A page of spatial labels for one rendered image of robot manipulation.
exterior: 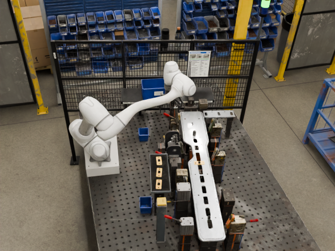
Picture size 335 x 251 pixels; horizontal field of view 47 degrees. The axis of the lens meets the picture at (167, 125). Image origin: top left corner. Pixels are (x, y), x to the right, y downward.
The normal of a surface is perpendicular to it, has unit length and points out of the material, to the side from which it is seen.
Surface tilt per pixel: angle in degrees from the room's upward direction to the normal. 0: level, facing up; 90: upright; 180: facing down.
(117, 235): 0
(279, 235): 0
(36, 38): 90
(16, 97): 89
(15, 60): 91
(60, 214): 0
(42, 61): 92
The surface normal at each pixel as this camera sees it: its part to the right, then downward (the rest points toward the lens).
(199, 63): 0.07, 0.66
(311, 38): 0.35, 0.62
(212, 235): 0.03, -0.76
